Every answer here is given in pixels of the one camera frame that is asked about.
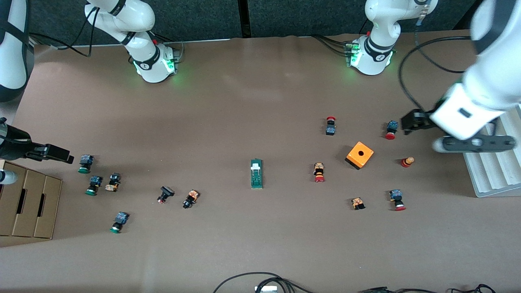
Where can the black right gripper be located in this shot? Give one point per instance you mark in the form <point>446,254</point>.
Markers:
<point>16,147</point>

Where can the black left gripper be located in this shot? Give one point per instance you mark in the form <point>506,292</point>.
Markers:
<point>416,120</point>

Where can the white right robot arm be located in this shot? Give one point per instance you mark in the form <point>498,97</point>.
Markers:
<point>140,20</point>

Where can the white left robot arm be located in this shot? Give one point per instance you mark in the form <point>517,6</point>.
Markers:
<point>492,73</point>

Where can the red pushbutton with blue block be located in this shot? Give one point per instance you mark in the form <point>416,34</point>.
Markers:
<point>392,126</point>
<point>395,195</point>

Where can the green pushbutton with blue block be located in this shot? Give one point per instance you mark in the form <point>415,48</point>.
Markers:
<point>85,160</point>
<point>121,219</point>
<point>95,182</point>

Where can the red mushroom button yellow tip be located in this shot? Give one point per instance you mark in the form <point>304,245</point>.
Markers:
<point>406,162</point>

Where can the brown cardboard box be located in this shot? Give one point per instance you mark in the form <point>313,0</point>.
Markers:
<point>30,199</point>

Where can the small red pushbutton dark block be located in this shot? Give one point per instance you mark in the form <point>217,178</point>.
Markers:
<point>330,130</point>

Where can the grey ridged plastic tray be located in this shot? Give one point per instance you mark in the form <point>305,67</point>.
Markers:
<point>496,175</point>

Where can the orange contact block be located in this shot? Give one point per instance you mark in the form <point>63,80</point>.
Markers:
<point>357,202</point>

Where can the red pushbutton with orange block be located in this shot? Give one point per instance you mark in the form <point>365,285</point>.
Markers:
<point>318,169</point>

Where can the white plug connector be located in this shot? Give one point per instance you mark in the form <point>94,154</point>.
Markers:
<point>266,289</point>

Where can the black switch with orange block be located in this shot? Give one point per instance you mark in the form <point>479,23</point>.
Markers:
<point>114,179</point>
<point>192,196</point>

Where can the orange button enclosure box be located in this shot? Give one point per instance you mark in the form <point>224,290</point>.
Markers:
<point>354,156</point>

